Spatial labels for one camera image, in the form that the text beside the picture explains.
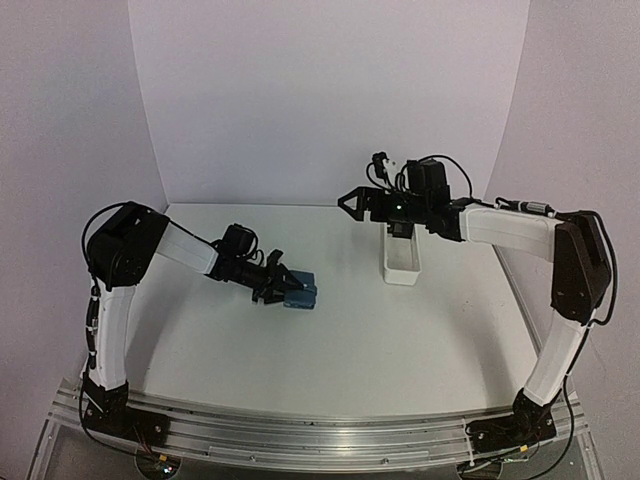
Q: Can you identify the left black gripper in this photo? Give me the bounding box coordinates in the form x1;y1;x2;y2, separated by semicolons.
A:
232;256;303;303

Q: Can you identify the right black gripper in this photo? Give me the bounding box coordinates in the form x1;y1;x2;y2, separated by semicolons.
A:
339;186;430;224

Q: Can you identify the blue card holder wallet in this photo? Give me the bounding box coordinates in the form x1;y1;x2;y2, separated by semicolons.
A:
283;270;317;310

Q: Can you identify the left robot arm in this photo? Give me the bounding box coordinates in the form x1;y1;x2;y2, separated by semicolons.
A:
81;201;317;392

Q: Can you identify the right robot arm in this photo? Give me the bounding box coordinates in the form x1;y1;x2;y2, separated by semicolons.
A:
337;152;619;408

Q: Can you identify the white plastic tray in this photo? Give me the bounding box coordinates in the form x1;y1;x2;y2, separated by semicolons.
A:
382;224;422;287

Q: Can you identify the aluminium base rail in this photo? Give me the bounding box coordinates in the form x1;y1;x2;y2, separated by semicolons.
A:
27;381;604;479

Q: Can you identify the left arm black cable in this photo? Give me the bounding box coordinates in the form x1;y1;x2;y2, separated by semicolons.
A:
79;202;161;456

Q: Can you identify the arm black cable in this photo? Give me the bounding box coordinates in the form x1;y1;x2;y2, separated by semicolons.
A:
79;202;161;456
462;209;621;474

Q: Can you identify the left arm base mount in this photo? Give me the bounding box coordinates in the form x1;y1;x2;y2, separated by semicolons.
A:
81;379;170;447

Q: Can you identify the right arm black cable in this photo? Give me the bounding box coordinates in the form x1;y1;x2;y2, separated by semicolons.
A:
462;209;621;474

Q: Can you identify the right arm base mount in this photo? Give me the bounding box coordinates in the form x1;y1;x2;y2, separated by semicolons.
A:
466;390;557;453

